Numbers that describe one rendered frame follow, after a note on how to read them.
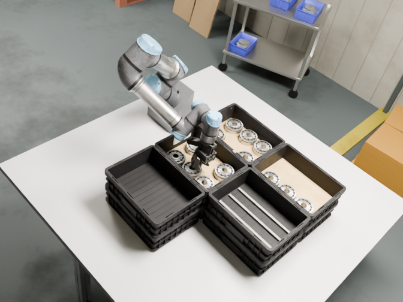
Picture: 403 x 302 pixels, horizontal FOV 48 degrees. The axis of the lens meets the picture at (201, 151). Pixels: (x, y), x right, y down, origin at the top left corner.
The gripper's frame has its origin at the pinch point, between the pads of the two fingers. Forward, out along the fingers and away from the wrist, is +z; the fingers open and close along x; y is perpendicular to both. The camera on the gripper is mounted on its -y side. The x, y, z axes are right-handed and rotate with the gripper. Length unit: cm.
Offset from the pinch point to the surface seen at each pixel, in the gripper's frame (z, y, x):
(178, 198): 4.6, 9.3, -19.1
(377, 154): 31, 39, 159
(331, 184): -9, 52, 45
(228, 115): -6.0, -18.5, 41.3
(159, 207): 5.8, 8.2, -29.7
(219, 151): -4.4, 1.1, 15.2
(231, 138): -1.6, -5.4, 32.5
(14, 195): 91, -104, -48
